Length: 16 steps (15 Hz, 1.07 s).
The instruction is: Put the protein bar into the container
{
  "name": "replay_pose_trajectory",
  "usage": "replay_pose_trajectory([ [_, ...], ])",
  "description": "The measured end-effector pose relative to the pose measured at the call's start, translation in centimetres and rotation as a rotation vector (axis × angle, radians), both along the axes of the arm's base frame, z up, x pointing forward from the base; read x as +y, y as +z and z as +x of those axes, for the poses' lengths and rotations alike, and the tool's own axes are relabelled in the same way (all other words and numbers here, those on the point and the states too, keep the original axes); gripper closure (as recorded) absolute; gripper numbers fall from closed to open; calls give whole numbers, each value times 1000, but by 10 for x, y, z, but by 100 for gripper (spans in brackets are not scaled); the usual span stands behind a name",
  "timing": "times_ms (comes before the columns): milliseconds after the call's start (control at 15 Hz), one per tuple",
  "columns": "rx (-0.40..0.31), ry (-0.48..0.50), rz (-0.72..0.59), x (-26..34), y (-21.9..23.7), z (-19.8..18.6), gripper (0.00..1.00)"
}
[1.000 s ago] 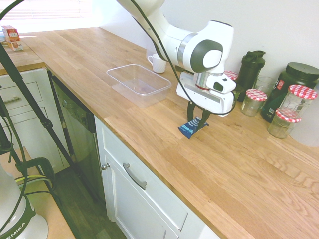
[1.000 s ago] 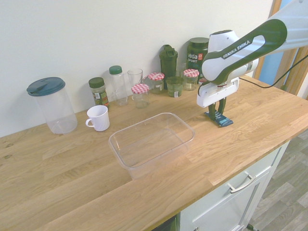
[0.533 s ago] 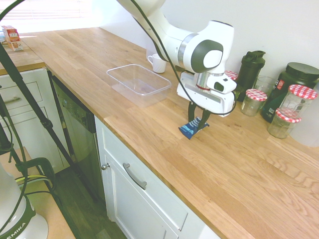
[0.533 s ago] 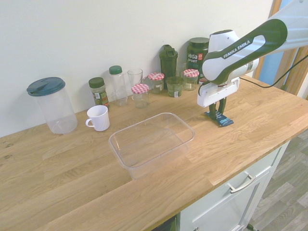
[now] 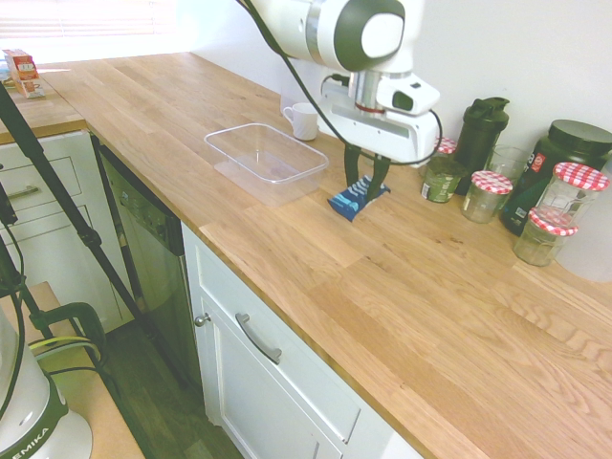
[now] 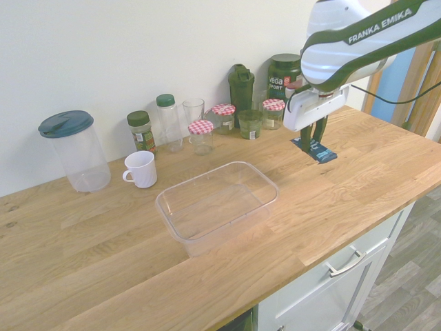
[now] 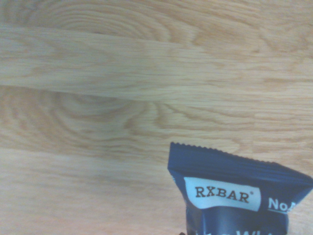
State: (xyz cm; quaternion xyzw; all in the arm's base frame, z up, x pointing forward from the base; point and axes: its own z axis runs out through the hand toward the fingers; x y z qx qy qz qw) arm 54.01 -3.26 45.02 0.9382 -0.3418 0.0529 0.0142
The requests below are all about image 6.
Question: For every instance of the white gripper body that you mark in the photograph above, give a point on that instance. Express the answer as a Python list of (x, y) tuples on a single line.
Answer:
[(320, 103)]

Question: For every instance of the spice jar with dark lid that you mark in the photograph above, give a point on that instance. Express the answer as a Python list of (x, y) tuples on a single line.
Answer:
[(141, 131)]

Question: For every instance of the white kitchen cabinet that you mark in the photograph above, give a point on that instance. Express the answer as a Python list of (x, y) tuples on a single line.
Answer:
[(310, 300)]

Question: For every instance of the clear bottle with green lid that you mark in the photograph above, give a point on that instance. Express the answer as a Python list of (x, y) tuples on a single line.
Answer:
[(169, 120)]

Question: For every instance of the glass jar with checkered lid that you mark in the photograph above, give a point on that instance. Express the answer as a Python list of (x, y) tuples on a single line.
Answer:
[(224, 119), (274, 113), (200, 139)]

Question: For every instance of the white ceramic mug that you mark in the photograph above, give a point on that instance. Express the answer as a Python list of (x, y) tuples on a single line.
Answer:
[(141, 170)]

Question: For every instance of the clear pitcher with teal lid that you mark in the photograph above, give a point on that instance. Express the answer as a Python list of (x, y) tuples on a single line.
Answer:
[(82, 155)]

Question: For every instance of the clear plastic rectangular container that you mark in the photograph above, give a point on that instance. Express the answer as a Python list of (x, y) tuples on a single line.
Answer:
[(217, 207)]

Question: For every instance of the green labelled jar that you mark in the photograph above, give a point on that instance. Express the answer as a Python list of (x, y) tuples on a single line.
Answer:
[(249, 125)]

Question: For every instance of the black shaker bottle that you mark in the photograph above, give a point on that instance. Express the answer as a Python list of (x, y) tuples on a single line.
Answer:
[(241, 93)]

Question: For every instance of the blue protein bar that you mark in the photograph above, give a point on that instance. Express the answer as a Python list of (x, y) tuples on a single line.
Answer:
[(324, 155)]

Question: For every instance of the large dark protein powder tub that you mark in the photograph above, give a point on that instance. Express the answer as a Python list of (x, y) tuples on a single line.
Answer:
[(282, 76)]

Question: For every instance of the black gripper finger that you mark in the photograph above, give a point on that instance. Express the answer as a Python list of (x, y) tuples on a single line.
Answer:
[(320, 129), (305, 139)]

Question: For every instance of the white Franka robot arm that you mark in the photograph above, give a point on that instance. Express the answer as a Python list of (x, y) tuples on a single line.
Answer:
[(344, 58)]

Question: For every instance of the wooden door frame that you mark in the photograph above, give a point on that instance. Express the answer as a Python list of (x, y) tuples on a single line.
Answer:
[(425, 103)]

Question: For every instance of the tall clear drinking glass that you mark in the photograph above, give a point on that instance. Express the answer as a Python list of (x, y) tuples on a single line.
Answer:
[(193, 110)]

